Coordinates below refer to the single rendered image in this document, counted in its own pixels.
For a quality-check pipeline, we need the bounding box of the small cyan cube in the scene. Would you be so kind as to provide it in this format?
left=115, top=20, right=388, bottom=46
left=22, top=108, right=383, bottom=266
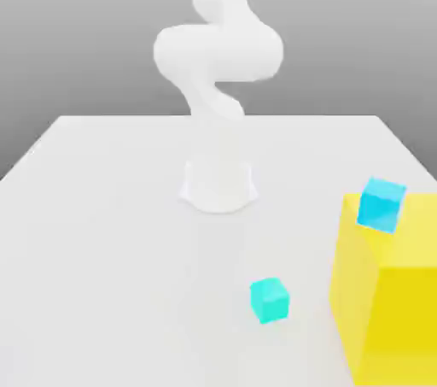
left=356, top=176, right=408, bottom=235

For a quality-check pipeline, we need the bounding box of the large yellow box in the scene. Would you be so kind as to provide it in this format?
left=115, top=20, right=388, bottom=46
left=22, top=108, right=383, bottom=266
left=328, top=192, right=437, bottom=387

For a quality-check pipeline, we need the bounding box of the small turquoise cube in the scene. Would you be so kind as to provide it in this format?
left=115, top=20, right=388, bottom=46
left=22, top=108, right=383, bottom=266
left=248, top=276, right=291, bottom=325

